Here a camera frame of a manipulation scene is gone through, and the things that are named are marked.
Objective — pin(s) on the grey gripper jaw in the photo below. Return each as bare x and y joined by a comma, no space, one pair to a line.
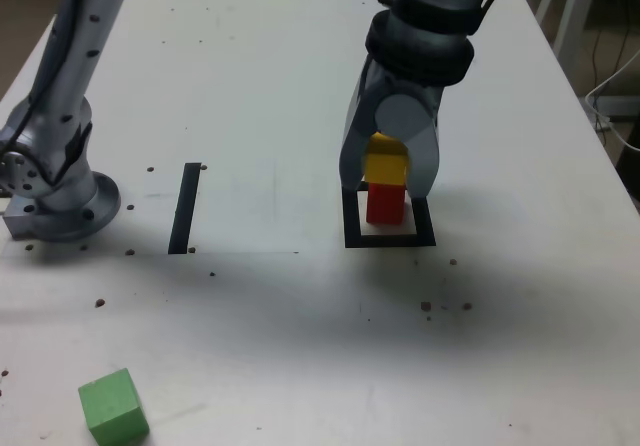
405,116
355,141

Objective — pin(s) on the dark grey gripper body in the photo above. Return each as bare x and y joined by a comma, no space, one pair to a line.
400,82

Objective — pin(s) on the yellow cube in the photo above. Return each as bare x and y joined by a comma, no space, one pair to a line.
385,166

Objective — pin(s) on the red cube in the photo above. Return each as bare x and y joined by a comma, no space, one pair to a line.
385,206

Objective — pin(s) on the green cube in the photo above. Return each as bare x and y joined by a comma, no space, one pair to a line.
112,406

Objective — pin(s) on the black tape square outline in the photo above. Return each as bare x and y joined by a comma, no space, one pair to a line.
425,226

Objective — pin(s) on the black tape strip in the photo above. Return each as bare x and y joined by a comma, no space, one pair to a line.
182,216

